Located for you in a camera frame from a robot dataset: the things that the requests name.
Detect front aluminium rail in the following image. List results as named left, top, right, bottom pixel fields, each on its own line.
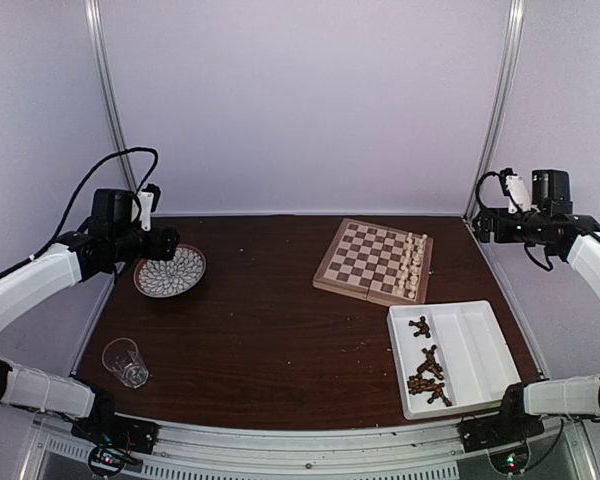
left=22, top=394, right=596, bottom=480

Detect aluminium frame post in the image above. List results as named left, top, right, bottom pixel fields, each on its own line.
left=463, top=0, right=526, bottom=221
left=83, top=0, right=141, bottom=194

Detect white chess pieces row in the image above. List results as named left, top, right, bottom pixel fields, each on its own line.
left=395, top=232, right=429, bottom=301

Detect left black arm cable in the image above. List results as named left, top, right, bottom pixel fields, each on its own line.
left=32, top=146, right=160, bottom=261

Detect white plastic compartment tray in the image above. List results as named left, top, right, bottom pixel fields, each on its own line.
left=387, top=300, right=520, bottom=421

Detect clear drinking glass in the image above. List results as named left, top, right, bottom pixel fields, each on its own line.
left=101, top=337, right=149, bottom=389

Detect wooden chess board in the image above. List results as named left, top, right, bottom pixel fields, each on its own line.
left=312, top=218, right=434, bottom=307

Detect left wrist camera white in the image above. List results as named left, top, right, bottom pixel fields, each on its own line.
left=132, top=184, right=161, bottom=232

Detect left aluminium frame post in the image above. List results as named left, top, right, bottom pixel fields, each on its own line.
left=83, top=0, right=141, bottom=194

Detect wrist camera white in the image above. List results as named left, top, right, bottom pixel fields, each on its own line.
left=499, top=168, right=531, bottom=214
left=132, top=184, right=161, bottom=232

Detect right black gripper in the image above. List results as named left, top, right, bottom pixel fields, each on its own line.
left=471, top=206, right=547, bottom=244

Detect brown chess pieces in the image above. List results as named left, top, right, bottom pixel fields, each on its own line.
left=408, top=315, right=431, bottom=339

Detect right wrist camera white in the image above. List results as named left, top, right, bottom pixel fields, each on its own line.
left=499, top=168, right=531, bottom=214

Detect brown chess piece pile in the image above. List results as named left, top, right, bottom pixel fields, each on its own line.
left=407, top=344, right=453, bottom=408

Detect patterned ceramic plate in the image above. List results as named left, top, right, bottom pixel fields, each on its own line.
left=133, top=244, right=206, bottom=299

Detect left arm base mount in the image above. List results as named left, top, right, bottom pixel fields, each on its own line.
left=70, top=415, right=159, bottom=454

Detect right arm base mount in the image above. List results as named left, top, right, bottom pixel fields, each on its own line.
left=457, top=414, right=544, bottom=453

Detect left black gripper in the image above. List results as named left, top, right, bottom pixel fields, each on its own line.
left=110, top=225, right=180, bottom=262

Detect right aluminium frame post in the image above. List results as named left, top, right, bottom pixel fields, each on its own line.
left=463, top=0, right=526, bottom=221

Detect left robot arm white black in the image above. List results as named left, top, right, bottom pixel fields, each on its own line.
left=0, top=184, right=180, bottom=444

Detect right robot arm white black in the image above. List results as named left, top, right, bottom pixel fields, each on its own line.
left=471, top=168, right=600, bottom=442

